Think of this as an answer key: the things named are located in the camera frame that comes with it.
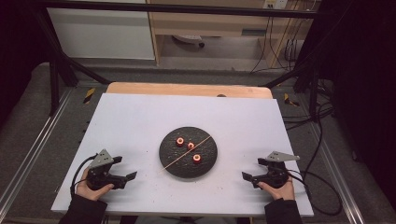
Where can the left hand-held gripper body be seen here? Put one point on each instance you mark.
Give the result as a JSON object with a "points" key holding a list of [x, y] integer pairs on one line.
{"points": [[99, 174]]}

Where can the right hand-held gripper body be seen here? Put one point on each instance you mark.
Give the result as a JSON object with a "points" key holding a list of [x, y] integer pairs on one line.
{"points": [[277, 174]]}

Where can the black round plate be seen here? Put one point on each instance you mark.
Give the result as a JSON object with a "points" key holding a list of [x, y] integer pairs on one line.
{"points": [[174, 155]]}

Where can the bamboo skewer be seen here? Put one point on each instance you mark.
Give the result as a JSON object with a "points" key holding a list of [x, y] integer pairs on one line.
{"points": [[186, 155]]}

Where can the person's right hand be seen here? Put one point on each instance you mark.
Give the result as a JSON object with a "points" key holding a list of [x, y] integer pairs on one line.
{"points": [[281, 193]]}

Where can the person's left hand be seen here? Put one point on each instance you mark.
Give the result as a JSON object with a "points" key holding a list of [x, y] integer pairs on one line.
{"points": [[90, 193]]}

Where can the yellow black tape strip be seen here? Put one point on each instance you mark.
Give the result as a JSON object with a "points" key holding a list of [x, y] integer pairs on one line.
{"points": [[89, 95], [290, 100]]}

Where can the wooden table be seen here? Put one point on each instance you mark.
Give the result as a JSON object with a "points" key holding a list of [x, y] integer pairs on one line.
{"points": [[186, 90]]}

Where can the white cabinet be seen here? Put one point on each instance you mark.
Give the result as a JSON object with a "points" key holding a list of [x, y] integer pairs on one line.
{"points": [[99, 34]]}

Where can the white shoe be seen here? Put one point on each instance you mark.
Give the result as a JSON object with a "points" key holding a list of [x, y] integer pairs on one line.
{"points": [[188, 39]]}

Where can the wooden cabinet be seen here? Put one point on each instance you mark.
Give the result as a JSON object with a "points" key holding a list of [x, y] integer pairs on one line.
{"points": [[202, 23]]}

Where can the white power outlet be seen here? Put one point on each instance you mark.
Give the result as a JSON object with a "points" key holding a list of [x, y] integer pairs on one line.
{"points": [[275, 3]]}

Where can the aluminium floor rail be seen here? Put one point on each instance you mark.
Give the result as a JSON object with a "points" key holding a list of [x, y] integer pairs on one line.
{"points": [[336, 174], [37, 143]]}

